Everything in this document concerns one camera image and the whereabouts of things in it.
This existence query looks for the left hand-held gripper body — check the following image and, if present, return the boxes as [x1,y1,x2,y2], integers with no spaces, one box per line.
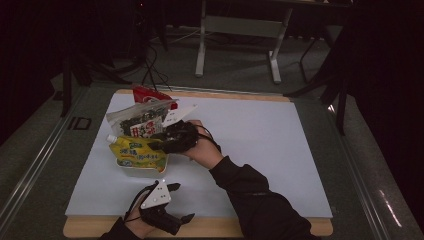
[139,179,185,236]

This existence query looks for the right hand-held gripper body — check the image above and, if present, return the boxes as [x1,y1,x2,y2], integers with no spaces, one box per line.
[156,104,201,155]

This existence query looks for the yellow green spout pouch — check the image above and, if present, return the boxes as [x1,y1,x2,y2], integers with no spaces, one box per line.
[105,133,169,174]

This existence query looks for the clear dried seaweed bag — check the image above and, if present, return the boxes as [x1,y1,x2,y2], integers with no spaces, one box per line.
[105,98,179,139]

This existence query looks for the white two-compartment plastic container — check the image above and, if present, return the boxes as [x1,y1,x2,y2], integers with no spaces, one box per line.
[114,158,171,179]

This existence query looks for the red white sauce pouch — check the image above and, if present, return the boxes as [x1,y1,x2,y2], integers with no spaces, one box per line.
[132,83,179,111]

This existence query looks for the person's right hand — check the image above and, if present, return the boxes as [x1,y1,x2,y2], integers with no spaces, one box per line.
[181,119,225,170]

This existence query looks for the person's left hand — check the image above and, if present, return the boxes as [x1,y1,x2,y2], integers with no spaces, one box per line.
[124,199,158,239]

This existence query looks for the white table mat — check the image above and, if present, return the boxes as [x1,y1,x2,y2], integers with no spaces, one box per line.
[64,92,334,219]

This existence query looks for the black metal stand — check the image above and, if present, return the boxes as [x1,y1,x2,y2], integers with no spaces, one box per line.
[284,33,351,136]
[59,49,133,118]

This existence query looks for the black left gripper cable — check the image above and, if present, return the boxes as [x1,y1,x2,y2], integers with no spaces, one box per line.
[123,181,159,223]

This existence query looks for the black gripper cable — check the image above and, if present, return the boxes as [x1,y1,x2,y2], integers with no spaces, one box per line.
[123,181,159,223]
[194,123,223,153]

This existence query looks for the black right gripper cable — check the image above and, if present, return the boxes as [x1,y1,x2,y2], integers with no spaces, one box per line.
[194,123,223,153]

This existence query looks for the black floor cables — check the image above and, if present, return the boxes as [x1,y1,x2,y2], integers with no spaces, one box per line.
[139,43,173,92]

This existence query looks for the metal floor rail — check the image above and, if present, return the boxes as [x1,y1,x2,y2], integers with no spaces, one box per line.
[328,104,391,240]
[0,86,88,228]

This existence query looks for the white metal table frame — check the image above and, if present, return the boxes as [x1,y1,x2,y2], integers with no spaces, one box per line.
[194,0,294,84]

